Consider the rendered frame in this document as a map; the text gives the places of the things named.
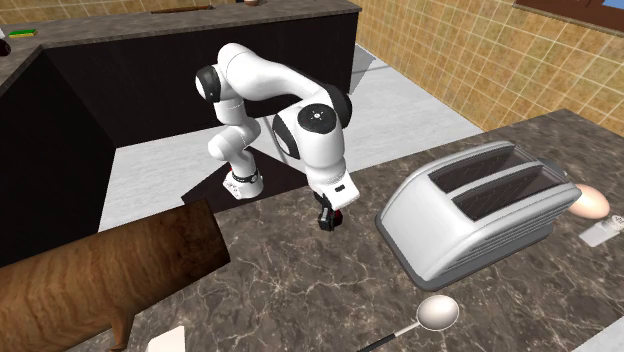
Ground dark robot stand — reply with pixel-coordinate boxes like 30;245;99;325
181;147;313;216

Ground silver two-slot toaster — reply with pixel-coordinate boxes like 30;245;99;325
374;140;583;293

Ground white block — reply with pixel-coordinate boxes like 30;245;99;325
145;324;187;352

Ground brown wooden object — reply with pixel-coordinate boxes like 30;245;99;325
0;198;232;352

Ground dark kitchen counter cabinet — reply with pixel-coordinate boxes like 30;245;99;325
0;0;363;268

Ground brown wooden tray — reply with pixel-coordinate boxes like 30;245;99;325
150;4;216;15

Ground beige egg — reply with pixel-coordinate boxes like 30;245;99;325
567;183;612;220

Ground white shaker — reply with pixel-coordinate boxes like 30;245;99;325
578;213;624;248

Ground brown framed window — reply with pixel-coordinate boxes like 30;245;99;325
513;0;624;36

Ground white spoon with black handle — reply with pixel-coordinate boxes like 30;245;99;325
357;294;460;352

